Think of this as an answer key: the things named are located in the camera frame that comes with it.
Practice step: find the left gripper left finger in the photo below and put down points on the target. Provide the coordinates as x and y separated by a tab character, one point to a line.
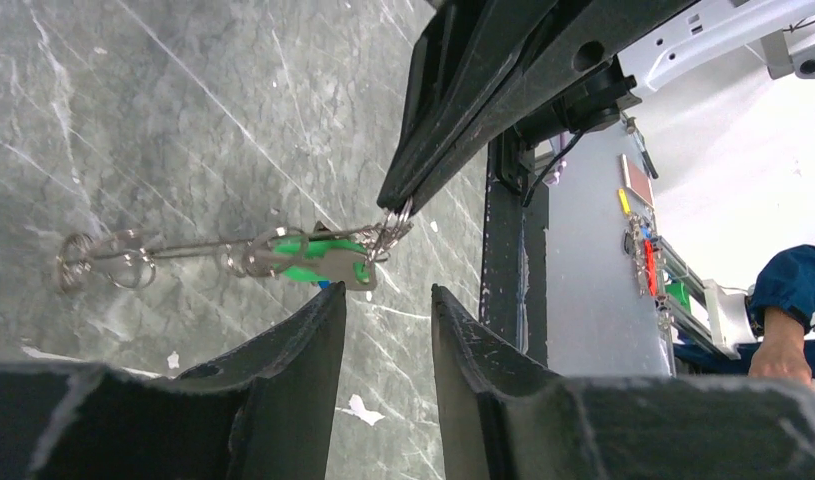
263	410

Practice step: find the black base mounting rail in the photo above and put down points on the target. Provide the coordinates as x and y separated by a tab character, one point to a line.
513	287

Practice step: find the person in blue sleeve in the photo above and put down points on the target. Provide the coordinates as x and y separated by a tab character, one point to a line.
780	311

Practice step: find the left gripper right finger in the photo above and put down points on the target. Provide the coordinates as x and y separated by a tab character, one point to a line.
504	416

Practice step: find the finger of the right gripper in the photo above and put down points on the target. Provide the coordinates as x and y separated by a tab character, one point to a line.
460	60
568	45

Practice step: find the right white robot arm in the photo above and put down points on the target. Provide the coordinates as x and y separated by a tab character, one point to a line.
702	32

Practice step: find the green key tag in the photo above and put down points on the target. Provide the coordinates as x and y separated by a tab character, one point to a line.
318	261

